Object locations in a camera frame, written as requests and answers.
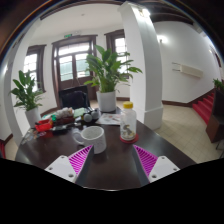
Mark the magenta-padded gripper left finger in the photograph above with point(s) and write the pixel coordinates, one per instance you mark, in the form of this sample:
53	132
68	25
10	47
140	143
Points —
78	160

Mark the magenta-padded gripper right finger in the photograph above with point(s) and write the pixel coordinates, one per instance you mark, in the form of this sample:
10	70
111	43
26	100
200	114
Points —
146	160

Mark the clear yellow-capped plastic bottle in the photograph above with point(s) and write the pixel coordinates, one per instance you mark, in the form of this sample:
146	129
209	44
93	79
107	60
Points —
128	123

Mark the flat round red coaster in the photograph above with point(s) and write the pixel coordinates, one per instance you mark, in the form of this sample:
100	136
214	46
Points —
132	141

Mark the white speckled mug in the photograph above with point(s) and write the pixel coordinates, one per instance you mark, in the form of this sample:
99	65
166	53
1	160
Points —
95	138

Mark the flat black case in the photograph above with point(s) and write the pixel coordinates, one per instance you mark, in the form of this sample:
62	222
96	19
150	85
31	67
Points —
61	128

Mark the grey headphones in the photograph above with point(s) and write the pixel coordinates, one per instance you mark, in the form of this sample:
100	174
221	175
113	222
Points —
90	116

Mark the green notebook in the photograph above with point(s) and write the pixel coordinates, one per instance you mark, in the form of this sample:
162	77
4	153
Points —
79	112

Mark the red box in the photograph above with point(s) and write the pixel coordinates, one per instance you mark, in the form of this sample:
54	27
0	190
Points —
44	125

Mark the colourful printed plastic sheet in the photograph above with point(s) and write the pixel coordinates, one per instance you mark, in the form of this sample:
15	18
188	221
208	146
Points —
33	136

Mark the black chair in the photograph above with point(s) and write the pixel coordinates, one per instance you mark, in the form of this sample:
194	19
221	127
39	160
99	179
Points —
74	98

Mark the red carpeted stairs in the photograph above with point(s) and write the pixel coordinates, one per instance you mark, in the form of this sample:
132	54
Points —
205	108

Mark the brown wooden cabinet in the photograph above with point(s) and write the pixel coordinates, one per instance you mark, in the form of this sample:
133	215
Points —
216	120

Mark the leafy plant in white pot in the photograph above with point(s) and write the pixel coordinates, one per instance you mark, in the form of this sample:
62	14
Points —
26	95
108	75

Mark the dark wooden glazed double door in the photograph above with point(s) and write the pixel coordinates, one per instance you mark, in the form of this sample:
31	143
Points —
68	66

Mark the small green plant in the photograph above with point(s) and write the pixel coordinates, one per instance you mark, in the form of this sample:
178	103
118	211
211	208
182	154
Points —
219	84

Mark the dark-framed window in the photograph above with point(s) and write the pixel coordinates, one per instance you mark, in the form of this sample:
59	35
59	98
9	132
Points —
31	65
118	45

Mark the green exit sign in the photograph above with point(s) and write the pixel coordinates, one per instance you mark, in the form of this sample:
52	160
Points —
68	35

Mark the white wall radiator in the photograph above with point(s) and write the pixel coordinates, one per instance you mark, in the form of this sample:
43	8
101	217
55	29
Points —
190	70

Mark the glowing wall lamp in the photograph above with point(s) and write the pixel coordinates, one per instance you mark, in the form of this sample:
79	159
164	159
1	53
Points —
162	39

